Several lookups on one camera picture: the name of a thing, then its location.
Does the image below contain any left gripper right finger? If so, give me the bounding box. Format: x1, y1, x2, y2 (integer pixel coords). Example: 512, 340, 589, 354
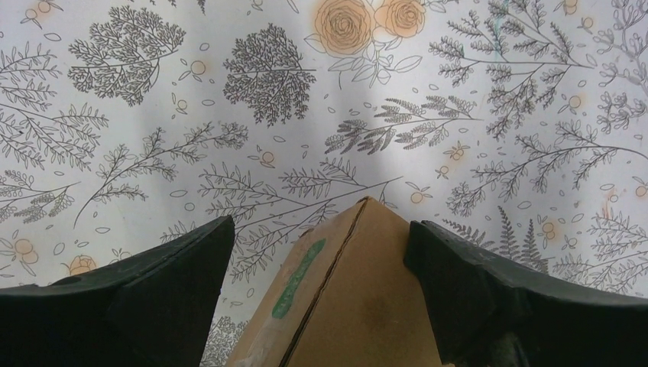
403, 220, 647, 366

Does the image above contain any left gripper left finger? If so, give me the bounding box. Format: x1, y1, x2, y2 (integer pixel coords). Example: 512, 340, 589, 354
1, 216, 235, 366

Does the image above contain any brown cardboard express box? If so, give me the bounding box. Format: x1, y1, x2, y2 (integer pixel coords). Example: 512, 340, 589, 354
227, 197, 441, 367

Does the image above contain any floral patterned table mat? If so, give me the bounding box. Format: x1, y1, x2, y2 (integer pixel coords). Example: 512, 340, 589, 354
1, 1, 647, 366

